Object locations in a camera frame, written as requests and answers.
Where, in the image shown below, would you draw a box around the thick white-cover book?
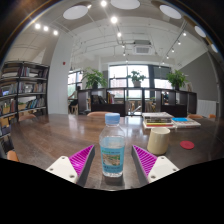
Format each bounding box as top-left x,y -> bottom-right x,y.
141,111 -> 175,125

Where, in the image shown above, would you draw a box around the white ceiling air conditioner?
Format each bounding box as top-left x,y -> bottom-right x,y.
132,39 -> 154,56

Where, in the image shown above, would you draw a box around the tall dark bookshelf unit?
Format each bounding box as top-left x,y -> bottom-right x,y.
0,60 -> 50,143

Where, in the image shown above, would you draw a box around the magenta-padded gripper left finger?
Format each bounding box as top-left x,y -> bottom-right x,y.
45,144 -> 96,188

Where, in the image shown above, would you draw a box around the clear blue-capped water bottle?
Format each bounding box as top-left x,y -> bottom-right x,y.
98,112 -> 126,179

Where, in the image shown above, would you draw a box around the blue-cover book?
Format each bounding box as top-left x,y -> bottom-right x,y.
171,116 -> 202,129

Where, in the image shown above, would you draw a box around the small green potted plant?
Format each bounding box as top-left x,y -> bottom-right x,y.
128,70 -> 147,88

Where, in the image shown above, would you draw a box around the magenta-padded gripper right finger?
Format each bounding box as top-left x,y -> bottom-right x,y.
130,144 -> 180,187

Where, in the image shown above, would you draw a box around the bushy green potted plant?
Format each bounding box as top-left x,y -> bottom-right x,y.
81,67 -> 108,90
165,69 -> 189,91

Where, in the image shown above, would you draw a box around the ceiling lights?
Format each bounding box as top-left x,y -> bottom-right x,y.
33,0 -> 218,54

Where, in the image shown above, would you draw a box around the cream ceramic mug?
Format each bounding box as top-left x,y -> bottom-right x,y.
146,126 -> 171,156

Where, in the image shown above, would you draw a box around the low black shelf unit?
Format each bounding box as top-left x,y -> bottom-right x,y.
77,87 -> 198,118

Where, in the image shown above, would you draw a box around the white wall radiator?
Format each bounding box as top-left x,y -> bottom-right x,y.
196,99 -> 218,118

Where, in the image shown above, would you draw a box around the flat book with colourful edge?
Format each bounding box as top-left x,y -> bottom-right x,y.
142,121 -> 177,130

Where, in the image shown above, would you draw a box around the flat round red coaster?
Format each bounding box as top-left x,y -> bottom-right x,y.
179,140 -> 196,150

